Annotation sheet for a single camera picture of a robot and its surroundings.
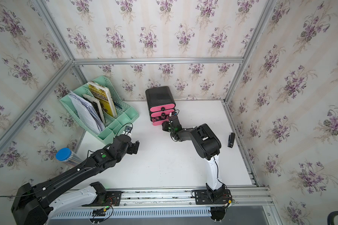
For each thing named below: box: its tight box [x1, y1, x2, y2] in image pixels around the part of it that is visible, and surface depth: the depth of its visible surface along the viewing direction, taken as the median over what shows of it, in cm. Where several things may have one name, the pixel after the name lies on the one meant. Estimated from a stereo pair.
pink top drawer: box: [149, 103, 176, 113], surface depth 97 cm
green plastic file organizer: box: [59, 75, 140, 144], surface depth 95 cm
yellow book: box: [86, 81, 118, 118], surface depth 97 cm
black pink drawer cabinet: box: [145, 85, 177, 127], surface depth 100 cm
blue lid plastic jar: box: [55, 147, 83, 165], surface depth 72 cm
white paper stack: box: [68, 90, 106, 135], surface depth 87 cm
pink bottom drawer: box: [152, 119, 169, 126], surface depth 103 cm
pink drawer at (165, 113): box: [151, 109, 176, 118], surface depth 100 cm
